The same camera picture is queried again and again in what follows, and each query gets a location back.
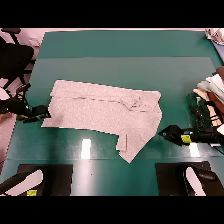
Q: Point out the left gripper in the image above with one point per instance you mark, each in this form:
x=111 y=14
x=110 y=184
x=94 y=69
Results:
x=39 y=112

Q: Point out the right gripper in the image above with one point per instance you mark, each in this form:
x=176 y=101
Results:
x=175 y=135

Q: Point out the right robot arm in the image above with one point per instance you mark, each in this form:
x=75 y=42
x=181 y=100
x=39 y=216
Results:
x=195 y=181

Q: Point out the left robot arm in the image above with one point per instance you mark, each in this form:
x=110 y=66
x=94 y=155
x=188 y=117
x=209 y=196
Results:
x=20 y=181

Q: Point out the black office chair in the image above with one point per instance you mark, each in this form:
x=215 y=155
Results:
x=13 y=60

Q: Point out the pale pink shirt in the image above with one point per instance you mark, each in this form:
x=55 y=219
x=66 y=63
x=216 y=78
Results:
x=100 y=110

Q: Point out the white garment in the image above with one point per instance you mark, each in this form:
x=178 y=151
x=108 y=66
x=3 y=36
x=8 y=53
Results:
x=216 y=35

